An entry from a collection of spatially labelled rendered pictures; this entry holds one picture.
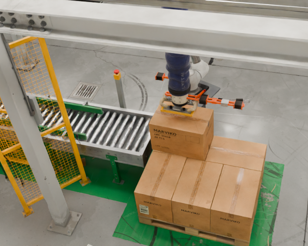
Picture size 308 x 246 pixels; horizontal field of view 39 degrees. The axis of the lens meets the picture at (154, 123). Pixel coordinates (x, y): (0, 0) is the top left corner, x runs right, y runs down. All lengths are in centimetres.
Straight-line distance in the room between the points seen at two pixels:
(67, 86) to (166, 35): 524
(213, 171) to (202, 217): 50
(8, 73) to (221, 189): 232
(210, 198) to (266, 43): 290
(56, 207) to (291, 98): 355
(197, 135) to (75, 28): 276
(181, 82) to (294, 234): 200
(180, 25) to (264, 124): 439
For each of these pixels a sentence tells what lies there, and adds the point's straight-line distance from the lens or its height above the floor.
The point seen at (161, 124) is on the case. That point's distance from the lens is 454.
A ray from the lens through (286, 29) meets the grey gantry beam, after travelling 161.
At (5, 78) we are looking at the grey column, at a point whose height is 210.
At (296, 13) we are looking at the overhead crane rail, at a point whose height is 311.
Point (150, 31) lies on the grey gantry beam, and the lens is 175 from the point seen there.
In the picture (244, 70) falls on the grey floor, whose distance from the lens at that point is 683.
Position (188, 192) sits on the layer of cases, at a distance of 442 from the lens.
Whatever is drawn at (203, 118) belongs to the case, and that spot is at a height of 94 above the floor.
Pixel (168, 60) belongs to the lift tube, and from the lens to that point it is 406.
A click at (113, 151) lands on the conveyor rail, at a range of 485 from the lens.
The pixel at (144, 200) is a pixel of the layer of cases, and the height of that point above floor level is 44.
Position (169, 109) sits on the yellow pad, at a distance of 443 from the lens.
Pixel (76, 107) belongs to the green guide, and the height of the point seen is 61.
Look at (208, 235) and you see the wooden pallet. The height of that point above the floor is 2.
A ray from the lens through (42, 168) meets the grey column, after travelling 430.
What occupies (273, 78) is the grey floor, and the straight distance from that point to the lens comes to 671.
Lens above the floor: 405
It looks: 43 degrees down
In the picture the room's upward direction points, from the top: 7 degrees counter-clockwise
